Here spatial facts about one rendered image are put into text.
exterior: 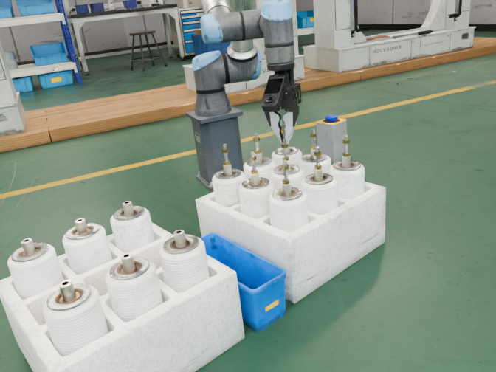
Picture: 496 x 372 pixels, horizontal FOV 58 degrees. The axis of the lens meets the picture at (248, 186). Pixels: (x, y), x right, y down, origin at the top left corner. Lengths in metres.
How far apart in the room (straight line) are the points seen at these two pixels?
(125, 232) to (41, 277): 0.20
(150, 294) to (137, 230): 0.26
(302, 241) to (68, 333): 0.54
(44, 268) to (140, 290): 0.26
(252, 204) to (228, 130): 0.68
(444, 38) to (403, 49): 0.47
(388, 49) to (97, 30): 6.55
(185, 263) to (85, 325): 0.21
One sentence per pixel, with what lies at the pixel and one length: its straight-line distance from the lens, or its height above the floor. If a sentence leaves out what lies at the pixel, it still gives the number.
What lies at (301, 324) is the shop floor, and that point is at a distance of 1.09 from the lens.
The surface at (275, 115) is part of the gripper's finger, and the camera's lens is 1.22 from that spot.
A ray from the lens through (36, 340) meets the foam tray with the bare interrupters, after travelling 0.93.
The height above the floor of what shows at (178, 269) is 0.22.
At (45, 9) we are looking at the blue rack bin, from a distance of 5.77.
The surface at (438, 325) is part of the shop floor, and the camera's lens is 1.12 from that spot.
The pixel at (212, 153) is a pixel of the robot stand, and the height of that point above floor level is 0.15.
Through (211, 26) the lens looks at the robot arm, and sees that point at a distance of 1.24.
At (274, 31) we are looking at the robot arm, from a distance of 1.17.
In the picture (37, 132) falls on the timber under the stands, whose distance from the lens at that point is 3.11.
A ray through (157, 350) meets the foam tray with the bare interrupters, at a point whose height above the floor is 0.11.
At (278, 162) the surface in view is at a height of 0.23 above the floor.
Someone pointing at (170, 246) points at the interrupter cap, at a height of 0.25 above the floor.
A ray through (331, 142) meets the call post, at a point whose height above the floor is 0.25.
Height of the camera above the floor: 0.70
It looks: 22 degrees down
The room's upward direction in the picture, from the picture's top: 6 degrees counter-clockwise
